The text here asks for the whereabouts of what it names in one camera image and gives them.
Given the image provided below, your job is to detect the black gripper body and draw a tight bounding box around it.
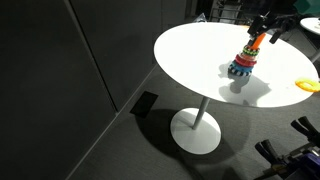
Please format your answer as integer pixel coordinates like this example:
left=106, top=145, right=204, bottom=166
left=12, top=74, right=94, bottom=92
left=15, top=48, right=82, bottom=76
left=264, top=9, right=299, bottom=26

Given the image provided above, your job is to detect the orange bumpy ring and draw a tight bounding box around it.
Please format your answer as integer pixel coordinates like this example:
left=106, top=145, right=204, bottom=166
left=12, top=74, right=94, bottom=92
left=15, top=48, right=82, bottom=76
left=294, top=77, right=320, bottom=93

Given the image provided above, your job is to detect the grey triangular object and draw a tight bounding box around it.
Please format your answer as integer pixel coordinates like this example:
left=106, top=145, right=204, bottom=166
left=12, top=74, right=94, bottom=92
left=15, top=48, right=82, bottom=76
left=195, top=12, right=209, bottom=24

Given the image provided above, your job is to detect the small round white table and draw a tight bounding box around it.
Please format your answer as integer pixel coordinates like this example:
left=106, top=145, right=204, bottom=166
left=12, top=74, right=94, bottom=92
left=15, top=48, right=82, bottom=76
left=299, top=16, right=320, bottom=64

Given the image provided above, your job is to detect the black metal rack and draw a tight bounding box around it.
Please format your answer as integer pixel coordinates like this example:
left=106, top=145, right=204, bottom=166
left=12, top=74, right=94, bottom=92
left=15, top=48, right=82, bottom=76
left=209, top=0, right=244, bottom=26

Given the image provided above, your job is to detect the round white table foot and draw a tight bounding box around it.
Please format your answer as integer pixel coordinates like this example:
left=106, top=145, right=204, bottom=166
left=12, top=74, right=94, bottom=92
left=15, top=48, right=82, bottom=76
left=170, top=107, right=222, bottom=155

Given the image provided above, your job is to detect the black floor plate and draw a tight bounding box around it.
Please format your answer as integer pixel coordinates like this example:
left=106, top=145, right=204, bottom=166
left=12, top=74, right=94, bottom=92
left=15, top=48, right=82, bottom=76
left=129, top=91, right=160, bottom=119

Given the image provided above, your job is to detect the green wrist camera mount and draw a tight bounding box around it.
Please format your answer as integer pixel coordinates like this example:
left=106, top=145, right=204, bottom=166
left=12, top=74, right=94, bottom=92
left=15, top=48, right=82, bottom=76
left=292, top=0, right=320, bottom=16

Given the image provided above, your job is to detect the red stacker ring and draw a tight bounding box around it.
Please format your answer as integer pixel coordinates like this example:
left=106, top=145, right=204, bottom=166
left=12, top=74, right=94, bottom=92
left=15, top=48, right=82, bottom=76
left=234, top=53, right=258, bottom=67

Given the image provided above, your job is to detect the blue stacker ring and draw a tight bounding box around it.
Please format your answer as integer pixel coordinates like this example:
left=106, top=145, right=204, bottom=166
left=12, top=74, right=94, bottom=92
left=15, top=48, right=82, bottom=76
left=229, top=60, right=254, bottom=73

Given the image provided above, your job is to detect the black white striped ring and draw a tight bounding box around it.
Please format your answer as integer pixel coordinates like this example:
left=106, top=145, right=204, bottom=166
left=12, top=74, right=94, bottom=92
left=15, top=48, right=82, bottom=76
left=227, top=64, right=252, bottom=77

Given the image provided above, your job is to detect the black handled clamp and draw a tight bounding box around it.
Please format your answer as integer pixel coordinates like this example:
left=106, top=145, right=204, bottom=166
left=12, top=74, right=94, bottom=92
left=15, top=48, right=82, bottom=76
left=290, top=115, right=320, bottom=148
left=254, top=139, right=288, bottom=168

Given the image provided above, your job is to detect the white table pedestal pole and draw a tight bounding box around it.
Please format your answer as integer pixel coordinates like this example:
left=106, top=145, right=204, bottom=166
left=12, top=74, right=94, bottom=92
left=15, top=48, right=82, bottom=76
left=191, top=96, right=212, bottom=131

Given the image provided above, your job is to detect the purple handled clamp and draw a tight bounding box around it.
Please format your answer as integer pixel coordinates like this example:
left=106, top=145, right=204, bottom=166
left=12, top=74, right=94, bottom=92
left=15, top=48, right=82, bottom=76
left=293, top=148, right=320, bottom=180

